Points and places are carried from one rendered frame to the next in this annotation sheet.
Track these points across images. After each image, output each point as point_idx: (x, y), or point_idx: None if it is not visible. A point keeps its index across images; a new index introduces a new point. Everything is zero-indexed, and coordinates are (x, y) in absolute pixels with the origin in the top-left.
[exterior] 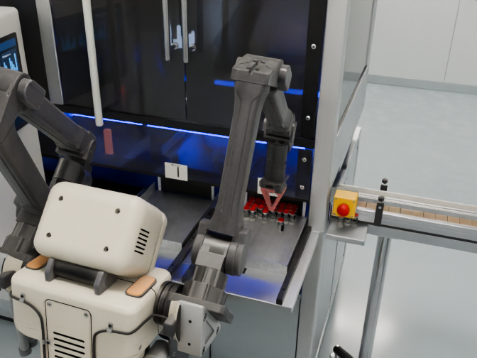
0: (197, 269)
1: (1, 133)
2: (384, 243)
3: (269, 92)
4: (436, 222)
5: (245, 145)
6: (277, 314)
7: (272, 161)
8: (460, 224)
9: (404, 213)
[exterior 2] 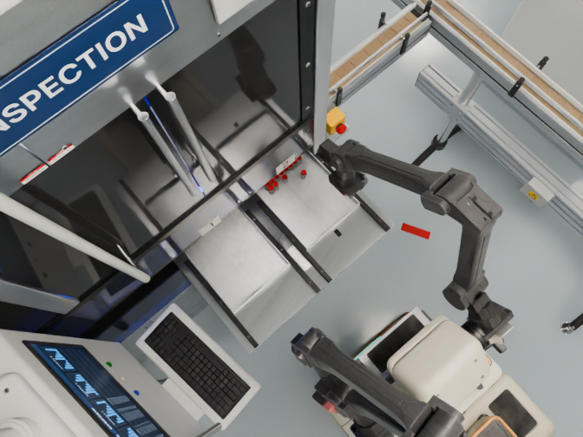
0: (481, 313)
1: None
2: None
3: None
4: (372, 68)
5: (487, 247)
6: None
7: (350, 178)
8: (383, 55)
9: (348, 79)
